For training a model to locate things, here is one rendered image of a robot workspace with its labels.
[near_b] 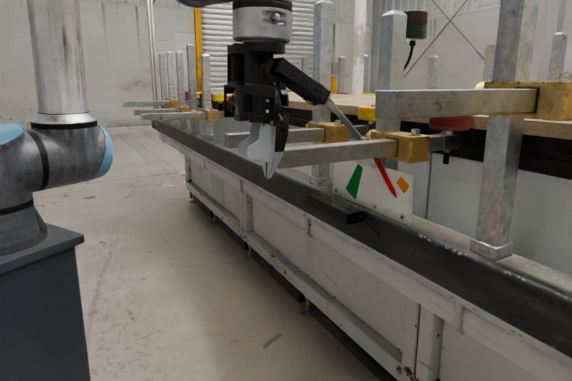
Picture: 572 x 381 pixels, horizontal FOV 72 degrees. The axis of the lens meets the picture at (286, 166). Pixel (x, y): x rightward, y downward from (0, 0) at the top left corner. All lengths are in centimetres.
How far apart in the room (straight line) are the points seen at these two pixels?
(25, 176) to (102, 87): 732
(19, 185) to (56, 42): 34
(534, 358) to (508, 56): 45
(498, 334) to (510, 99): 39
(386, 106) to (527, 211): 54
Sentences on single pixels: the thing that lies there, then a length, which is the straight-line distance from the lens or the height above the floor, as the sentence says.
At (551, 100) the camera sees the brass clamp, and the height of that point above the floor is 95.
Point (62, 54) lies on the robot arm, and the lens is 110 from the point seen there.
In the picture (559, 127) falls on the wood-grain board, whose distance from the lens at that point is 84.
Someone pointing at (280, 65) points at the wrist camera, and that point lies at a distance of 62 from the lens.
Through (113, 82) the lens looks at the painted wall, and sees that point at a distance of 837.
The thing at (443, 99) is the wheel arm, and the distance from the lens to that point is 48.
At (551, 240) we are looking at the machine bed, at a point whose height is 68.
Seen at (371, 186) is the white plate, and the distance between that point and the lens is 86.
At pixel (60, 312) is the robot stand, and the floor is 42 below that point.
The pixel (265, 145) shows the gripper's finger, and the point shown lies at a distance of 62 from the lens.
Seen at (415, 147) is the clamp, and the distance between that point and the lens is 77.
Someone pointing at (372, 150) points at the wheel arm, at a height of 85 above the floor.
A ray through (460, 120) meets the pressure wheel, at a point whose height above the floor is 89.
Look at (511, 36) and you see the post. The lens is 66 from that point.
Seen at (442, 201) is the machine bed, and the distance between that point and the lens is 103.
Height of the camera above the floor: 97
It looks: 12 degrees down
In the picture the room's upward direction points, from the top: straight up
